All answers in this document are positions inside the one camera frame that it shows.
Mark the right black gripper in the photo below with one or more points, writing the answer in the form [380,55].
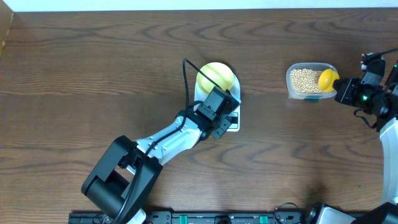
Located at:
[344,96]

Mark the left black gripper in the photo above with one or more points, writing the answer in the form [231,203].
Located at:
[219,133]

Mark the yellow measuring scoop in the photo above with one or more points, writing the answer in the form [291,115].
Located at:
[326,80]

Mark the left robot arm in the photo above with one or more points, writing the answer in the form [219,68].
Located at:
[121,181]

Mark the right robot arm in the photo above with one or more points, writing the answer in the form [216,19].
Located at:
[385,110]

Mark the white digital kitchen scale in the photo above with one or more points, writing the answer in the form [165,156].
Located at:
[201,96]

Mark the pale yellow plastic bowl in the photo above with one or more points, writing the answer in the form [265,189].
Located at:
[218,72]

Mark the soybeans pile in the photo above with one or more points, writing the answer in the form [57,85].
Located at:
[305,81]

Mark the clear plastic container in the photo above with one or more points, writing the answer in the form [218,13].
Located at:
[313,66]

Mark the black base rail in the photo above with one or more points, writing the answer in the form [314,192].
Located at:
[165,217]

